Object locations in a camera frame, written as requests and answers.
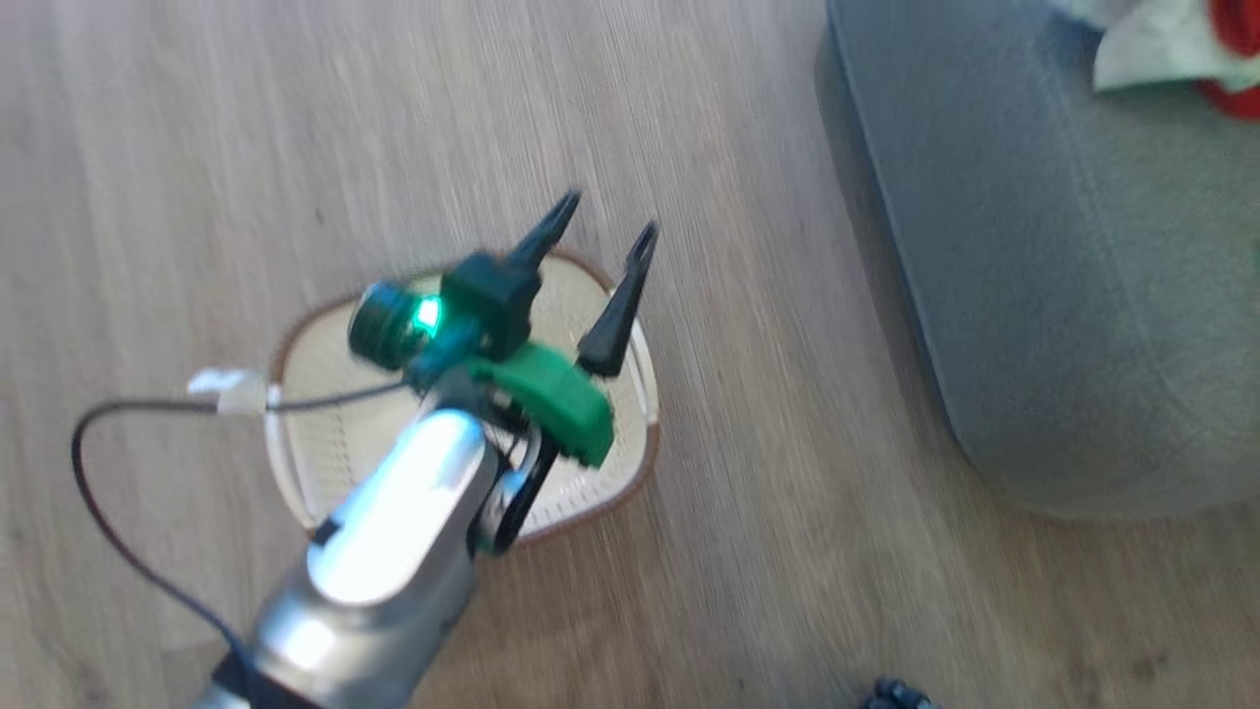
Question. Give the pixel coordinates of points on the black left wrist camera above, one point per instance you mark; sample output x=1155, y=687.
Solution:
x=463, y=310

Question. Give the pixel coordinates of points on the white cloth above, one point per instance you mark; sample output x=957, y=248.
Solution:
x=1152, y=44

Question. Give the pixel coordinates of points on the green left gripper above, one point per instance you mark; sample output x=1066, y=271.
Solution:
x=546, y=394

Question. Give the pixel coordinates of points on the grey fabric sofa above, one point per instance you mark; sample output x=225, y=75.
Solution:
x=1063, y=286

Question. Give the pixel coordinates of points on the black knobbly object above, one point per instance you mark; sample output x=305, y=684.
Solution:
x=898, y=695

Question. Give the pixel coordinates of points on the white laundry basket brown rim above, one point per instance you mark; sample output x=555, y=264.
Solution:
x=591, y=463

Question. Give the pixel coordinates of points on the red shirt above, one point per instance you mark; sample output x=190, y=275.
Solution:
x=1235, y=49

